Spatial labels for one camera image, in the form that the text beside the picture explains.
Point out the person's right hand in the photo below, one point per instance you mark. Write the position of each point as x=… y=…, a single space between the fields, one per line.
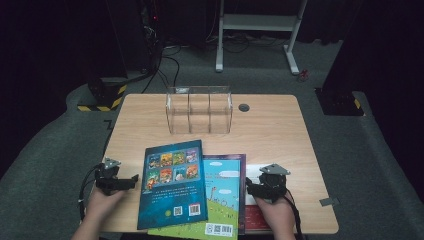
x=278 y=216

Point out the dark blue picture book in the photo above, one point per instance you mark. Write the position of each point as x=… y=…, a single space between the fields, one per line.
x=173 y=186

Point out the dark purple magazine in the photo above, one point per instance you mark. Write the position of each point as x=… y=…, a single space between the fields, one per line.
x=242 y=186

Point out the grey round table grommet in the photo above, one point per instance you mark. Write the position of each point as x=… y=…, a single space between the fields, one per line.
x=244 y=107

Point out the black stand base yellow mark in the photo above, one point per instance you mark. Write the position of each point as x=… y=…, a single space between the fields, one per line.
x=338 y=103

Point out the small red floor object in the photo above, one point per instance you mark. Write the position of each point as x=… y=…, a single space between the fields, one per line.
x=302 y=75

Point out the person's left hand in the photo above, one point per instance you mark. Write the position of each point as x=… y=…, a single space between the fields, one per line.
x=100 y=205

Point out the white metal stand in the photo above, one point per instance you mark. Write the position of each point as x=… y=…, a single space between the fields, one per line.
x=258 y=22

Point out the light blue picture book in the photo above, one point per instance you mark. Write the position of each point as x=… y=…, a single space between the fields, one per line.
x=223 y=200

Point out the grey tape piece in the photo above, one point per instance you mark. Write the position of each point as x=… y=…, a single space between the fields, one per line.
x=329 y=201

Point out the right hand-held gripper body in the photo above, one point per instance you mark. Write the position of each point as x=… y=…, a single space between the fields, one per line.
x=274 y=185

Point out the dark equipment with red light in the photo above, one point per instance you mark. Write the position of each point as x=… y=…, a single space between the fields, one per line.
x=151 y=30

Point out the white and red book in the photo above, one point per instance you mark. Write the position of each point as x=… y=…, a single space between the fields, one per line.
x=253 y=171

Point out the clear acrylic book rack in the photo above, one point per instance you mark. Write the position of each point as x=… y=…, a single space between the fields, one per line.
x=199 y=110

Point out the black yellow striped stand base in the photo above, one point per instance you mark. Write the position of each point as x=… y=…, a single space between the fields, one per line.
x=105 y=96

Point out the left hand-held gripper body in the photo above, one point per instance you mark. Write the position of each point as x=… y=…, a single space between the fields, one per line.
x=106 y=180

